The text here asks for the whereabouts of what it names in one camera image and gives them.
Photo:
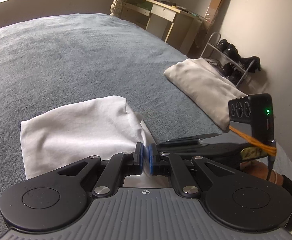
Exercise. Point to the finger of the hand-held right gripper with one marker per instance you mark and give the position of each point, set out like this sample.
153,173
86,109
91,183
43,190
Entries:
180,147
193,138

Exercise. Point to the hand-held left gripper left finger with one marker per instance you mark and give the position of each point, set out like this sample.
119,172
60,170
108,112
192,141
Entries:
141,158

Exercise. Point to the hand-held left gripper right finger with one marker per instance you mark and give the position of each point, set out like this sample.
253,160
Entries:
151,160

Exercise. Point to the white printed sweatshirt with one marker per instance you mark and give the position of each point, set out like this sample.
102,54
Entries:
81,130

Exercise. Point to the folded beige garment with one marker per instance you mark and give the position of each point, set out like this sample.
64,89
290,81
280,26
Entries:
205,87

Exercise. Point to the metal rack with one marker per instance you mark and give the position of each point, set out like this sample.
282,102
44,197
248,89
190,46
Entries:
210,42

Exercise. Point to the cream wooden desk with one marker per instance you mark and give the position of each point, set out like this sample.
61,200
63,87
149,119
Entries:
166,17

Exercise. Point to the grey bed blanket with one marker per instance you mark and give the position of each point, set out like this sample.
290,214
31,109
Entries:
73,55

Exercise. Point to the carved bedpost finial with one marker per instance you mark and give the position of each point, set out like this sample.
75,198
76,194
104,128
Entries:
116,6

